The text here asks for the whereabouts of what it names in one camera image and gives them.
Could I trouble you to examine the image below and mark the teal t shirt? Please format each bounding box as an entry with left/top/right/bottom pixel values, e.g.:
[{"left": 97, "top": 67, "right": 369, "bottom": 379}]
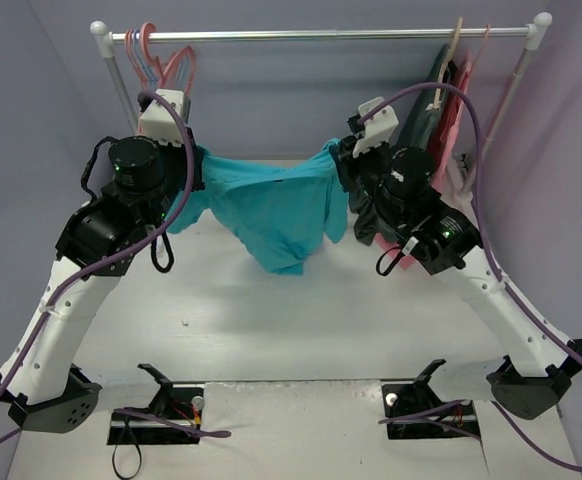
[{"left": 168, "top": 139, "right": 348, "bottom": 275}]

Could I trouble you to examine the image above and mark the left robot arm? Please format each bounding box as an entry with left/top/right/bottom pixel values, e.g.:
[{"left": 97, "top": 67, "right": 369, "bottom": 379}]
[{"left": 0, "top": 136, "right": 203, "bottom": 433}]

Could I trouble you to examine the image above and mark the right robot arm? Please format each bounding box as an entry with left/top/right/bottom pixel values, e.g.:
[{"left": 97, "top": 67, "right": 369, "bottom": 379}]
[{"left": 332, "top": 116, "right": 582, "bottom": 421}]

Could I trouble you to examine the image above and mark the dark green t shirt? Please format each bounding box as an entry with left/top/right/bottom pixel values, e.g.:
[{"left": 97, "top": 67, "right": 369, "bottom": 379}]
[{"left": 348, "top": 43, "right": 457, "bottom": 249}]

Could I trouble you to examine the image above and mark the wooden hanger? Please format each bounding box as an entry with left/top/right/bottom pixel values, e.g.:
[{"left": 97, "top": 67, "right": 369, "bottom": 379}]
[{"left": 427, "top": 16, "right": 464, "bottom": 111}]

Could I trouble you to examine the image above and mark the pink t shirt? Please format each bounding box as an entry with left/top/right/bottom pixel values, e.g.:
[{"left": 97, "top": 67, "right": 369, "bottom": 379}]
[{"left": 369, "top": 45, "right": 472, "bottom": 276}]

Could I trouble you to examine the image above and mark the blue plastic hanger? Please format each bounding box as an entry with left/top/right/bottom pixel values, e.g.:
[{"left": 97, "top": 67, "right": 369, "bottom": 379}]
[{"left": 124, "top": 22, "right": 196, "bottom": 96}]

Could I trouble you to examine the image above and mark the pink plastic hanger front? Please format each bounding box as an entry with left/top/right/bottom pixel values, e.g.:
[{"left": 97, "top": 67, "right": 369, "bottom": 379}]
[{"left": 140, "top": 22, "right": 196, "bottom": 96}]

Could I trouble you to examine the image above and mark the pink plastic hanger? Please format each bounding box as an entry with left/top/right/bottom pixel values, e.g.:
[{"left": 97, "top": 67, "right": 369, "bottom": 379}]
[
  {"left": 140, "top": 22, "right": 196, "bottom": 96},
  {"left": 124, "top": 29, "right": 159, "bottom": 91}
]

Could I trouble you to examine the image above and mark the pink plastic hanger rear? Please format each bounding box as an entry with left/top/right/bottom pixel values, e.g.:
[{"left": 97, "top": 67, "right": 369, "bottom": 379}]
[{"left": 124, "top": 29, "right": 159, "bottom": 91}]

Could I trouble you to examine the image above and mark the pink hanger on right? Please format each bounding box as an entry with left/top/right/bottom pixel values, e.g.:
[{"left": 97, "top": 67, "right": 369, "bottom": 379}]
[{"left": 472, "top": 23, "right": 491, "bottom": 69}]

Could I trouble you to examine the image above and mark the white metal clothes rack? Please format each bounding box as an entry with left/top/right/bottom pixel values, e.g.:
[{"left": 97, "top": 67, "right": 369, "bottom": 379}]
[{"left": 89, "top": 13, "right": 554, "bottom": 201}]

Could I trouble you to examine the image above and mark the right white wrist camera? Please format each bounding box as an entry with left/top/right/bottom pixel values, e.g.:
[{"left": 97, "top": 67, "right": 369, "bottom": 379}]
[{"left": 352, "top": 106, "right": 399, "bottom": 158}]

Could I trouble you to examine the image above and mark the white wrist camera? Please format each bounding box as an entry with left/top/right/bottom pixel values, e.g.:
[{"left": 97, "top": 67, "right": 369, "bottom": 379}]
[
  {"left": 138, "top": 89, "right": 191, "bottom": 147},
  {"left": 352, "top": 106, "right": 399, "bottom": 158}
]

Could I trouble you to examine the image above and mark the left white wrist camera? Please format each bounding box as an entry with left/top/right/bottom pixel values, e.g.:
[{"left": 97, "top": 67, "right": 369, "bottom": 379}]
[{"left": 138, "top": 89, "right": 191, "bottom": 147}]

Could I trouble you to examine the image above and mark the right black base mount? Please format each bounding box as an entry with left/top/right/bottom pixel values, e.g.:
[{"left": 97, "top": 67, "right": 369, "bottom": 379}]
[{"left": 381, "top": 359, "right": 481, "bottom": 441}]

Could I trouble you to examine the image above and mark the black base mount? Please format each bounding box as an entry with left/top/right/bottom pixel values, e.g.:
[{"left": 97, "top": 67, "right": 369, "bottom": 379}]
[
  {"left": 107, "top": 363, "right": 205, "bottom": 446},
  {"left": 381, "top": 359, "right": 481, "bottom": 441}
]

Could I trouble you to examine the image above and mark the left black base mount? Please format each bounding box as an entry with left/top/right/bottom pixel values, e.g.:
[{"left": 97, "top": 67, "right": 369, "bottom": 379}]
[{"left": 107, "top": 363, "right": 205, "bottom": 446}]

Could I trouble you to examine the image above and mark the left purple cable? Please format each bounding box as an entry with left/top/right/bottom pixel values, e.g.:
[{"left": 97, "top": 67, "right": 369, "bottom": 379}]
[{"left": 0, "top": 90, "right": 232, "bottom": 459}]

